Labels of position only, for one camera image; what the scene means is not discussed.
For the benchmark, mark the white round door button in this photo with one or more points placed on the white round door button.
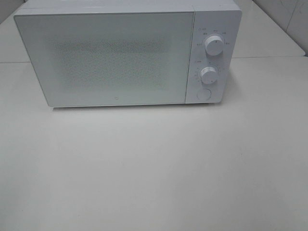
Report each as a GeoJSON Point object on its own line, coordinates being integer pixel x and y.
{"type": "Point", "coordinates": [204, 94]}

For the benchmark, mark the white round knob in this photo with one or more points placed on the white round knob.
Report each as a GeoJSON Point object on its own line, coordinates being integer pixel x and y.
{"type": "Point", "coordinates": [209, 75]}
{"type": "Point", "coordinates": [214, 44]}

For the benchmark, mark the white microwave door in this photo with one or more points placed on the white microwave door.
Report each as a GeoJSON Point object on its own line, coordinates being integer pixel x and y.
{"type": "Point", "coordinates": [109, 59]}

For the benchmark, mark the white microwave oven body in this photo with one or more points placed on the white microwave oven body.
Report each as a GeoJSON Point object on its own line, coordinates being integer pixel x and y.
{"type": "Point", "coordinates": [210, 17]}

